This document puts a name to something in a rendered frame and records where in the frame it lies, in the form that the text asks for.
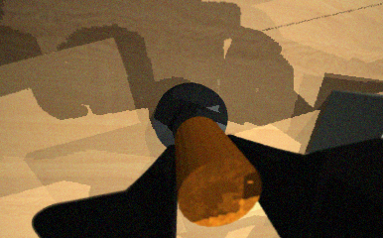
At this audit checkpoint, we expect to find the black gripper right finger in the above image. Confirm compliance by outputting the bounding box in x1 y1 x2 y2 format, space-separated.
227 134 383 238

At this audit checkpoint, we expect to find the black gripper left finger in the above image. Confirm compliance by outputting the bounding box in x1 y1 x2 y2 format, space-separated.
32 145 178 238

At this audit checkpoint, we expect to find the orange knob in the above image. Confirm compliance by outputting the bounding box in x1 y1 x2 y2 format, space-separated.
175 116 262 227

